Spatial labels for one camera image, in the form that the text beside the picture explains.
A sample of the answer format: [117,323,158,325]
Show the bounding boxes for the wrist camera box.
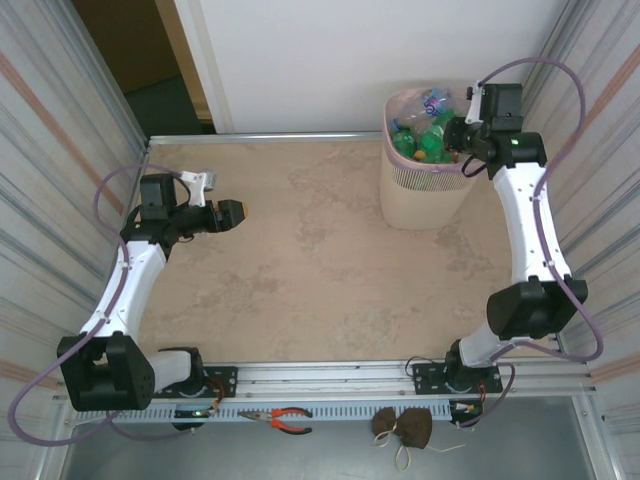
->
[463,84,490,126]
[178,168,220,208]

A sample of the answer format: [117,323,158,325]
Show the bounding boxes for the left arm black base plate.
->
[148,365,239,400]

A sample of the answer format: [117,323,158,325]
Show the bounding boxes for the aluminium mounting rail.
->
[52,357,599,401]

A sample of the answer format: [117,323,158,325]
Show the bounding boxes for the green plastic bottle yellow cap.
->
[391,129,420,159]
[418,122,456,164]

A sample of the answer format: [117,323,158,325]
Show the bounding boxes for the aluminium table edge rail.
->
[147,130,386,147]

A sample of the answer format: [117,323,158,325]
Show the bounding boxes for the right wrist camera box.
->
[463,84,490,126]

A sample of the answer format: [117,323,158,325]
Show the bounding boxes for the white slotted cable duct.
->
[67,402,454,426]

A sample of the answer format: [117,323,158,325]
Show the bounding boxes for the brown cloth pouch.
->
[394,407,434,449]
[370,407,399,436]

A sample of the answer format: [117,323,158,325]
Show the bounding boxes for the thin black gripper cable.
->
[459,153,490,179]

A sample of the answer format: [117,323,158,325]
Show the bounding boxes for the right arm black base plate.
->
[412,360,504,397]

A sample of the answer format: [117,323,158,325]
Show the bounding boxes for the beige plastic waste bin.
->
[378,85,481,231]

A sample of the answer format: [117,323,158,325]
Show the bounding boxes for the pink bin liner bag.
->
[382,85,481,191]

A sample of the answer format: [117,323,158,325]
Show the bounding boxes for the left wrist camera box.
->
[178,168,220,208]

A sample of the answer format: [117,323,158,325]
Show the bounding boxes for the beige pouch string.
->
[373,430,467,473]

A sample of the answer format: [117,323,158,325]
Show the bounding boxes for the orange handled pliers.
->
[237,407,314,434]

